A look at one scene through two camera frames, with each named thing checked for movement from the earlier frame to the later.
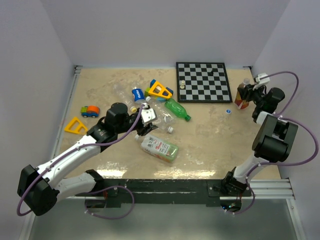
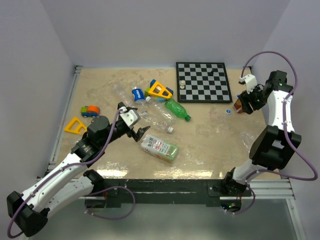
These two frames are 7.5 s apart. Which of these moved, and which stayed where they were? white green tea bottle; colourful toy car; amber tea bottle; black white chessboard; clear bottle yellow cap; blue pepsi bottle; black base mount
Moved: amber tea bottle
Stayed: black base mount; black white chessboard; colourful toy car; clear bottle yellow cap; white green tea bottle; blue pepsi bottle
